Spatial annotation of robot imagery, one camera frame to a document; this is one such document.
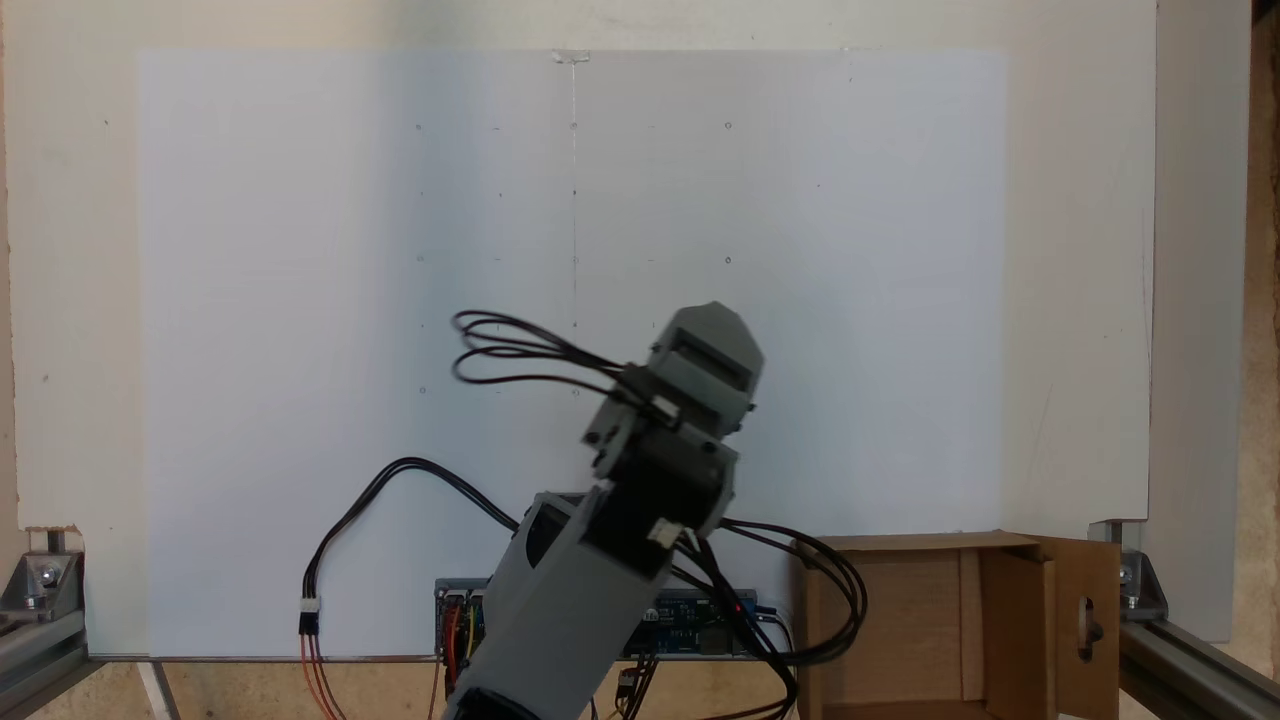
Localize brown cardboard box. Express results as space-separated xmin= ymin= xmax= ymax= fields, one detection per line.
xmin=792 ymin=530 xmax=1122 ymax=720

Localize blue circuit board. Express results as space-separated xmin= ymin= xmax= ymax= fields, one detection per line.
xmin=640 ymin=590 xmax=761 ymax=659

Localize black cable with white connector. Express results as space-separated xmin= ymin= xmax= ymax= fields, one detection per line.
xmin=298 ymin=457 xmax=526 ymax=637

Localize orange red lead wires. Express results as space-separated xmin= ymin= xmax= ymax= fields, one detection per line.
xmin=300 ymin=632 xmax=348 ymax=720

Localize thin cable with black plug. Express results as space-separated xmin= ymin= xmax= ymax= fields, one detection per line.
xmin=615 ymin=655 xmax=656 ymax=720

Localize green circuit board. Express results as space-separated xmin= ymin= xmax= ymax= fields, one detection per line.
xmin=434 ymin=578 xmax=501 ymax=663

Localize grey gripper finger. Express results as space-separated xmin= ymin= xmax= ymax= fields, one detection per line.
xmin=715 ymin=318 xmax=766 ymax=389
xmin=675 ymin=302 xmax=739 ymax=361

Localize large white paper sheet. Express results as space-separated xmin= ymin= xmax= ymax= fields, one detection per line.
xmin=137 ymin=47 xmax=1007 ymax=661

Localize black gripper motor cable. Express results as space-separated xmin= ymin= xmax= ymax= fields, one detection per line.
xmin=450 ymin=310 xmax=651 ymax=401

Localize aluminium profile post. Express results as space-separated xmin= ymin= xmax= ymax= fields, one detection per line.
xmin=0 ymin=608 xmax=106 ymax=720
xmin=1118 ymin=618 xmax=1280 ymax=720

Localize red jumper wire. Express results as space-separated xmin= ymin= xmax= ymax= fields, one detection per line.
xmin=444 ymin=600 xmax=463 ymax=701

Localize black cable bundle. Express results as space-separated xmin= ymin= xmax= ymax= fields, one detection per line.
xmin=670 ymin=515 xmax=869 ymax=720

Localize metal corner bracket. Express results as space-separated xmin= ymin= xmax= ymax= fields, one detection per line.
xmin=0 ymin=528 xmax=88 ymax=629
xmin=1088 ymin=520 xmax=1169 ymax=623

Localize pale metal strip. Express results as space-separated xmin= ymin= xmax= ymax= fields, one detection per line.
xmin=135 ymin=660 xmax=183 ymax=720

